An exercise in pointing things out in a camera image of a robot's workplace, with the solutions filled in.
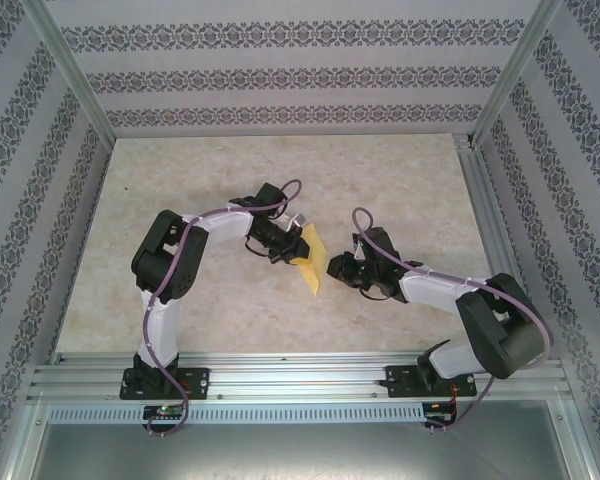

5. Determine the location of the long aluminium mounting rail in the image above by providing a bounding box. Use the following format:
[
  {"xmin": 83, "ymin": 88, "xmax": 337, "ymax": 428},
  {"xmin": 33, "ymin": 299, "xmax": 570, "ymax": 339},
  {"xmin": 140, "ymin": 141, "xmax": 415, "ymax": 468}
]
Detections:
[{"xmin": 27, "ymin": 351, "xmax": 574, "ymax": 403}]

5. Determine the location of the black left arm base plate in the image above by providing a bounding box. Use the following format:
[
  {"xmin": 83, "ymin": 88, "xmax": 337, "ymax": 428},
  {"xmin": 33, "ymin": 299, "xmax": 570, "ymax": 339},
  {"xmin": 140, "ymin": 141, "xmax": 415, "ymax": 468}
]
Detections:
[{"xmin": 121, "ymin": 367, "xmax": 211, "ymax": 401}]

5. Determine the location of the yellow paper sheet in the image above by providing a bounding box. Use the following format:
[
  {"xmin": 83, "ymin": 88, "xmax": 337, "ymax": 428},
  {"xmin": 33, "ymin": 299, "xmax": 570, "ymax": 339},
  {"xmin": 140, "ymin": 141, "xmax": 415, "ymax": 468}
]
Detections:
[{"xmin": 296, "ymin": 224, "xmax": 330, "ymax": 298}]

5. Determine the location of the small controller circuit board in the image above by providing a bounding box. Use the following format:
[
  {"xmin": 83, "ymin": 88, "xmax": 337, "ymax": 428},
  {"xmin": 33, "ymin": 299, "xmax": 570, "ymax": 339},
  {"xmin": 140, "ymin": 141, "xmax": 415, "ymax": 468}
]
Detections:
[
  {"xmin": 423, "ymin": 402, "xmax": 459, "ymax": 421},
  {"xmin": 143, "ymin": 404, "xmax": 186, "ymax": 421}
]

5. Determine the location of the aluminium frame post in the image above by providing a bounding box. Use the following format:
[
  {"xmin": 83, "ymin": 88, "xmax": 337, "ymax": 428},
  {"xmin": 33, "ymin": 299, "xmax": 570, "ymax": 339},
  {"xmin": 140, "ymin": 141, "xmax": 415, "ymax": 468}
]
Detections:
[
  {"xmin": 17, "ymin": 0, "xmax": 119, "ymax": 144},
  {"xmin": 553, "ymin": 398, "xmax": 600, "ymax": 480},
  {"xmin": 0, "ymin": 397, "xmax": 47, "ymax": 480},
  {"xmin": 469, "ymin": 0, "xmax": 566, "ymax": 149}
]

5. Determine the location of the white slotted cable duct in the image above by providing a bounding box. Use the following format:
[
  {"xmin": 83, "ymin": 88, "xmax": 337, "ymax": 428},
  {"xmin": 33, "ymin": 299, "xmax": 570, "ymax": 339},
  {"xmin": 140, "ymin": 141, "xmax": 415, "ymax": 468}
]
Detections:
[{"xmin": 47, "ymin": 403, "xmax": 427, "ymax": 424}]

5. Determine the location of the grey sheet metal panel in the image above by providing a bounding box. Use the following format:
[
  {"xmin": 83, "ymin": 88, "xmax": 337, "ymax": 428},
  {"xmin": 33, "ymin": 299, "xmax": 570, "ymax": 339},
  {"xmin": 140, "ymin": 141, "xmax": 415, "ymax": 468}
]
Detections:
[{"xmin": 29, "ymin": 422, "xmax": 589, "ymax": 480}]

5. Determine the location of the aluminium side frame rail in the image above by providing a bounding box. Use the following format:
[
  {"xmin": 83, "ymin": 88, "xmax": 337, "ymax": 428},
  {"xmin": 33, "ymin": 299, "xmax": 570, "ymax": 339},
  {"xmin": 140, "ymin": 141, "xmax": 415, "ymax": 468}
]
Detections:
[{"xmin": 452, "ymin": 132, "xmax": 549, "ymax": 361}]

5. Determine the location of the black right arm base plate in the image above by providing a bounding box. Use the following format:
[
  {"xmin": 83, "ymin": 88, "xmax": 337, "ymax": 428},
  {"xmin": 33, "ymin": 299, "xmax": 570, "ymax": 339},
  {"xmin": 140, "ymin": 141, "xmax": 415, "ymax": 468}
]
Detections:
[{"xmin": 385, "ymin": 364, "xmax": 476, "ymax": 400}]

